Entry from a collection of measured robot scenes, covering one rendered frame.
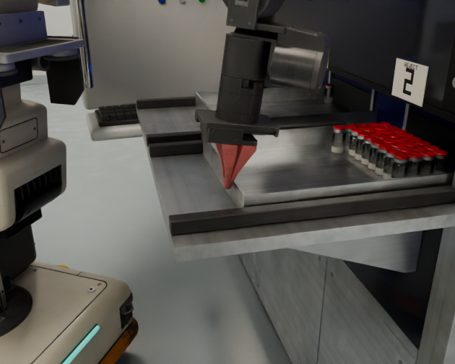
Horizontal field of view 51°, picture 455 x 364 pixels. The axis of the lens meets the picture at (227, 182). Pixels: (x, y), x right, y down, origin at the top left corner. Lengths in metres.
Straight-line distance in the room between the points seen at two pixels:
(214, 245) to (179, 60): 1.01
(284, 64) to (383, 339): 0.60
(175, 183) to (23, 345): 0.82
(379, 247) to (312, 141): 0.25
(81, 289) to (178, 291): 0.53
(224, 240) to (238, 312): 1.32
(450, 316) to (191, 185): 0.43
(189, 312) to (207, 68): 0.91
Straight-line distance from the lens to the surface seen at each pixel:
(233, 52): 0.60
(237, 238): 0.59
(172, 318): 1.87
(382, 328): 0.99
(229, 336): 1.79
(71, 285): 1.62
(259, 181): 0.74
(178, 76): 1.53
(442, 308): 0.82
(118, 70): 1.50
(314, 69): 0.58
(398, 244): 0.80
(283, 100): 1.24
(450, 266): 0.78
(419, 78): 0.80
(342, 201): 0.65
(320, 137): 0.92
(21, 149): 1.20
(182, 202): 0.68
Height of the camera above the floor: 1.17
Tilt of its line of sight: 23 degrees down
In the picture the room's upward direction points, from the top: straight up
